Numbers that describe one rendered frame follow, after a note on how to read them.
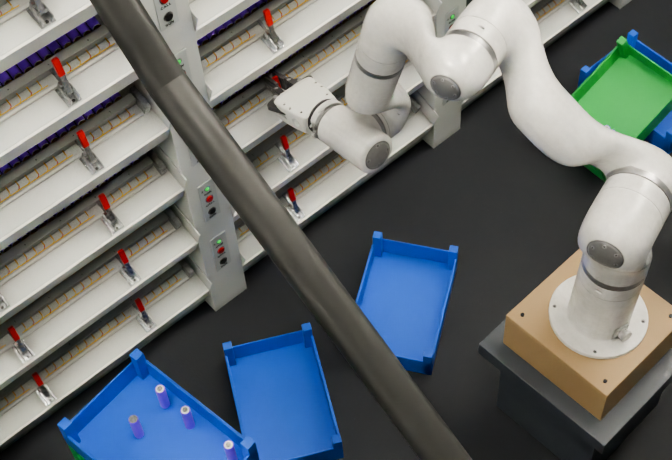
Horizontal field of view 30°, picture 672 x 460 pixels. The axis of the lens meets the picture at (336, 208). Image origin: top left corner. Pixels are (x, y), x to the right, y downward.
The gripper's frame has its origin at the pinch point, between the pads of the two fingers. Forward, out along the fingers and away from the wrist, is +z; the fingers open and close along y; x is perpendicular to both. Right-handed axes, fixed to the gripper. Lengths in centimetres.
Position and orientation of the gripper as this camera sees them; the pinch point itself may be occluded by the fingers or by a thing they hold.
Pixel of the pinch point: (276, 82)
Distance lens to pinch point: 258.5
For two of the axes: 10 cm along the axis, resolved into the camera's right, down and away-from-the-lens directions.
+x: -1.5, -6.6, -7.3
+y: 7.5, -5.6, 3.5
